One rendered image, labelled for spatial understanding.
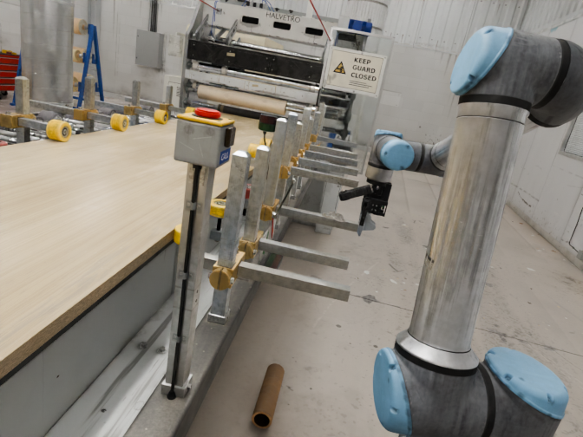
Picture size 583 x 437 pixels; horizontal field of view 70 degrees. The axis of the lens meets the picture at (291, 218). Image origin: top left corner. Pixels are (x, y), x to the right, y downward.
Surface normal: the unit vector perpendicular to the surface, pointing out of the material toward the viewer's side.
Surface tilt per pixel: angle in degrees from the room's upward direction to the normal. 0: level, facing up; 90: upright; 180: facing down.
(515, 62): 82
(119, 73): 90
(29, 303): 0
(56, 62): 90
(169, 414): 0
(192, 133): 90
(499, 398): 42
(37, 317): 0
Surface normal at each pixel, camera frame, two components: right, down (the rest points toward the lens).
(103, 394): 0.18, -0.93
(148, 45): -0.21, 0.28
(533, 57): 0.06, 0.06
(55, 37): 0.68, 0.35
